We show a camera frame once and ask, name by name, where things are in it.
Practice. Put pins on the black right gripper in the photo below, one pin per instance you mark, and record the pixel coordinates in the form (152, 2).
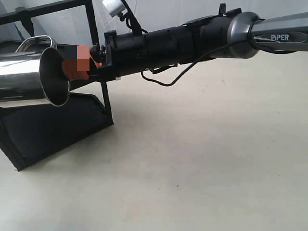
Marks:
(120, 56)

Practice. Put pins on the stainless steel mug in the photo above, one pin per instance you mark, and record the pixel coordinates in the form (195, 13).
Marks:
(33, 75)

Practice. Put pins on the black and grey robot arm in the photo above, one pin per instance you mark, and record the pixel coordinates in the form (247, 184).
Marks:
(228, 34)

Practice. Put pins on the black tiered metal rack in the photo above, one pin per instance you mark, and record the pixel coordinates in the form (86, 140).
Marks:
(29, 134)

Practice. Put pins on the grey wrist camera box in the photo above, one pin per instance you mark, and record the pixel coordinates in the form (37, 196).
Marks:
(114, 7)

